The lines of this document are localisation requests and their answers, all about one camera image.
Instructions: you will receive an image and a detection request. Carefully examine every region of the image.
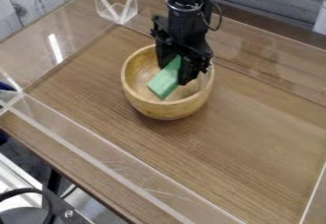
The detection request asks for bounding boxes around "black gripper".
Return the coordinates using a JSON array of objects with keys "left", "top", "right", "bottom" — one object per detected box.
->
[{"left": 150, "top": 0, "right": 213, "bottom": 86}]

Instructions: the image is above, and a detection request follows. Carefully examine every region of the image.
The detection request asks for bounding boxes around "green rectangular block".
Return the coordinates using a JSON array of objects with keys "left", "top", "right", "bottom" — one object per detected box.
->
[{"left": 147, "top": 56, "right": 181, "bottom": 100}]

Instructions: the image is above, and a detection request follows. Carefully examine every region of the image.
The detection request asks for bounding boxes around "light wooden bowl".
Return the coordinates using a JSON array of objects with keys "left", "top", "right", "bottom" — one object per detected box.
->
[{"left": 122, "top": 45, "right": 215, "bottom": 120}]

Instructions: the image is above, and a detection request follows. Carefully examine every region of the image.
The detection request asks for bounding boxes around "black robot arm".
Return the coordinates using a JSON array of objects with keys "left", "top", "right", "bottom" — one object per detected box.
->
[{"left": 150, "top": 0, "right": 223, "bottom": 86}]

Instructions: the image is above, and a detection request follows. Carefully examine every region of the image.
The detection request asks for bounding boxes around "white object at right edge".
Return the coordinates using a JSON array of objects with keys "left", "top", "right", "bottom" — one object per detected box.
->
[{"left": 313, "top": 0, "right": 326, "bottom": 35}]

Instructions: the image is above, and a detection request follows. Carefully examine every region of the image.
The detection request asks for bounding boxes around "blue object behind acrylic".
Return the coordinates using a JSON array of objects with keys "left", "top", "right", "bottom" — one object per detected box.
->
[{"left": 0, "top": 81, "right": 16, "bottom": 92}]

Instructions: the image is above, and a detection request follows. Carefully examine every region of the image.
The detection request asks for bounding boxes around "black table leg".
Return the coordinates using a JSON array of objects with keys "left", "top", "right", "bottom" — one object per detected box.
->
[{"left": 47, "top": 170, "right": 63, "bottom": 194}]

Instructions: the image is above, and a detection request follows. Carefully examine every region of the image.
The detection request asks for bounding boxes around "clear acrylic enclosure wall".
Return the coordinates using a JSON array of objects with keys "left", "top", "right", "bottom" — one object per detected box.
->
[{"left": 0, "top": 0, "right": 326, "bottom": 224}]

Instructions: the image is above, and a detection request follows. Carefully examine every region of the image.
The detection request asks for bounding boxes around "black metal bracket with screw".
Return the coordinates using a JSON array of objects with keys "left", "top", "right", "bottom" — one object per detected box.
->
[{"left": 43, "top": 193, "right": 95, "bottom": 224}]

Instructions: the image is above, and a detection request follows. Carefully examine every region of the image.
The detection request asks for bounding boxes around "black cable loop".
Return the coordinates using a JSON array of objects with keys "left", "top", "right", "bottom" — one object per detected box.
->
[{"left": 0, "top": 187, "right": 62, "bottom": 224}]

